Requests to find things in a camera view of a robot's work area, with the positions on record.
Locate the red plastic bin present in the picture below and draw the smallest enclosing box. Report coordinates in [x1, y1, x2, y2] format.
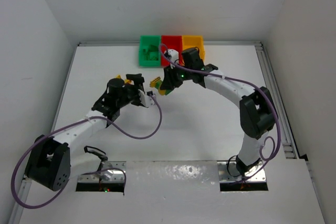
[161, 35, 182, 67]

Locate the green plastic bin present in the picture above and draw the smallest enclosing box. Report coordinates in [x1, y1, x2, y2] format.
[139, 35, 161, 68]

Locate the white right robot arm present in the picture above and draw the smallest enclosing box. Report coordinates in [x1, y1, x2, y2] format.
[158, 44, 279, 176]

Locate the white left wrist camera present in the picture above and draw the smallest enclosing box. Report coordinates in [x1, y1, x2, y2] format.
[138, 90, 156, 108]

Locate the yellow green lego piece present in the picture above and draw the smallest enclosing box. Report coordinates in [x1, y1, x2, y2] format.
[150, 77, 172, 95]

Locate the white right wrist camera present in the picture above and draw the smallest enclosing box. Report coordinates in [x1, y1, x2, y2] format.
[165, 49, 180, 66]

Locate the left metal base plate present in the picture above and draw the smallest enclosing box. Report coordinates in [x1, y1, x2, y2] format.
[78, 161, 127, 183]

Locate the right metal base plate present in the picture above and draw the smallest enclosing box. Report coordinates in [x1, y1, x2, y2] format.
[217, 160, 267, 183]

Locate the aluminium frame rail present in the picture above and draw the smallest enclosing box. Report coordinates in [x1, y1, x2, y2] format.
[255, 43, 299, 159]

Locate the yellow plastic bin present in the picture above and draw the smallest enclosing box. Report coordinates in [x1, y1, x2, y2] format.
[182, 35, 205, 61]

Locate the lego brick tower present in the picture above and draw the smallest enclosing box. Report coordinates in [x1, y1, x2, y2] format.
[116, 75, 132, 84]

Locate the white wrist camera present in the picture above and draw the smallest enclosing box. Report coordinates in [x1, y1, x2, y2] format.
[138, 90, 156, 108]
[165, 49, 180, 66]

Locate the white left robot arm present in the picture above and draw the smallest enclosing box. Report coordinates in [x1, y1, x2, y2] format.
[25, 73, 145, 191]

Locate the metal base plate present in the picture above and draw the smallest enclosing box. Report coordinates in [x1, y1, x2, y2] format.
[217, 160, 267, 183]
[78, 161, 127, 183]

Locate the green lego brick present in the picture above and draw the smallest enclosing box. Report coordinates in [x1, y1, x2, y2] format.
[141, 45, 159, 61]

